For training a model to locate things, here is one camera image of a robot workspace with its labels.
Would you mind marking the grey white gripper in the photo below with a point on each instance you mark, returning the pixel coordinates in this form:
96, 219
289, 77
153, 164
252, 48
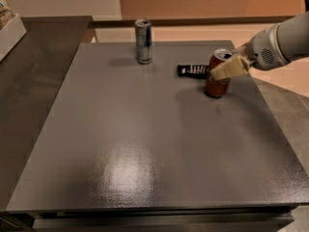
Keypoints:
261, 52

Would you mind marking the red coke can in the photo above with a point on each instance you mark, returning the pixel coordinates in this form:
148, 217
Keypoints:
217, 88

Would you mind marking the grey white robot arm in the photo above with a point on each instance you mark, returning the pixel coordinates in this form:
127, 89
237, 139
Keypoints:
293, 36

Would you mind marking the black rxbar chocolate bar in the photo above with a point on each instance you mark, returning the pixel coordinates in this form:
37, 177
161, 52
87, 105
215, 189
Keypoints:
193, 71

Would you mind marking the silver blue energy drink can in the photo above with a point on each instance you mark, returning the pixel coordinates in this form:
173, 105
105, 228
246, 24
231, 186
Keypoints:
143, 36

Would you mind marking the dark side counter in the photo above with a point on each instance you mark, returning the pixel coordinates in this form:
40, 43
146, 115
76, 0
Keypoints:
30, 78

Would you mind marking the white box on counter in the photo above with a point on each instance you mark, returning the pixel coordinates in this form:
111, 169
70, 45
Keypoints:
10, 35

